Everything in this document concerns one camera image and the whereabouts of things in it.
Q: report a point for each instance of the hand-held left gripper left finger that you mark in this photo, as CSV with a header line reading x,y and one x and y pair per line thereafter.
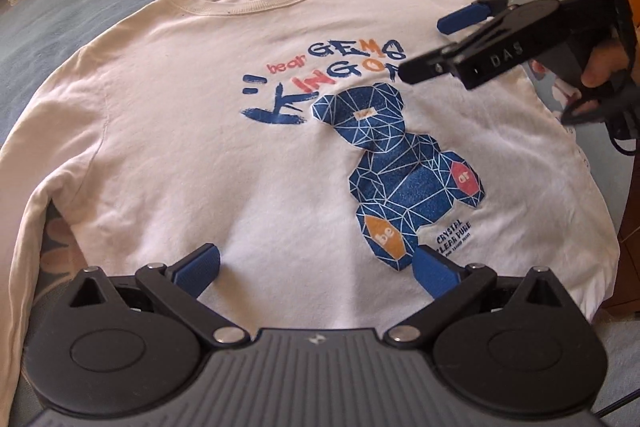
x,y
197,268

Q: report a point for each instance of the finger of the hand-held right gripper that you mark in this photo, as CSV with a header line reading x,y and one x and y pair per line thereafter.
x,y
425,67
460,18

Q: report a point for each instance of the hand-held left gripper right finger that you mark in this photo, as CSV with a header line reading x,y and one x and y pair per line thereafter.
x,y
435,270

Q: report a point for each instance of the white bear print sweatshirt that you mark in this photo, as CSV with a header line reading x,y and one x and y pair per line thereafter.
x,y
225,182

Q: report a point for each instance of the person's right hand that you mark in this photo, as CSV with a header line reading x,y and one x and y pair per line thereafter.
x,y
607,62

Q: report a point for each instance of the bed with blue floral sheet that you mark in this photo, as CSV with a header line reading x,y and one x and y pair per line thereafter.
x,y
100,7

